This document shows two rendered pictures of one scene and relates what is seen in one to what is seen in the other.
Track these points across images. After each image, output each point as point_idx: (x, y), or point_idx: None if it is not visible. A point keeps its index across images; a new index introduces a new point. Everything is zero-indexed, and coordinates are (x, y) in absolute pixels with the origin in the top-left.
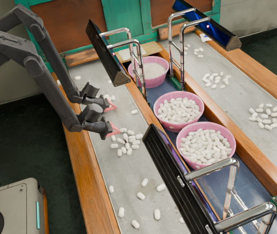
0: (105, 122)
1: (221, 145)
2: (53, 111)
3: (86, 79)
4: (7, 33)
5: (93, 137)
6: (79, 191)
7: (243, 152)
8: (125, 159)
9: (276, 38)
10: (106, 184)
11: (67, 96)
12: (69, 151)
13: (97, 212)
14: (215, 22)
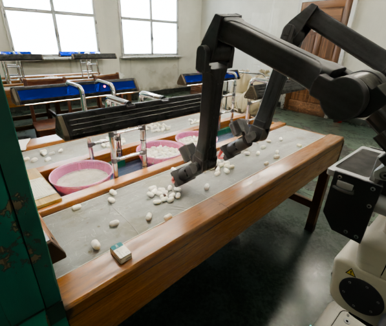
0: (228, 143)
1: (193, 137)
2: None
3: (98, 233)
4: (304, 9)
5: (224, 186)
6: (285, 171)
7: (193, 133)
8: (234, 165)
9: None
10: (264, 167)
11: (216, 158)
12: (257, 189)
13: (289, 160)
14: (108, 80)
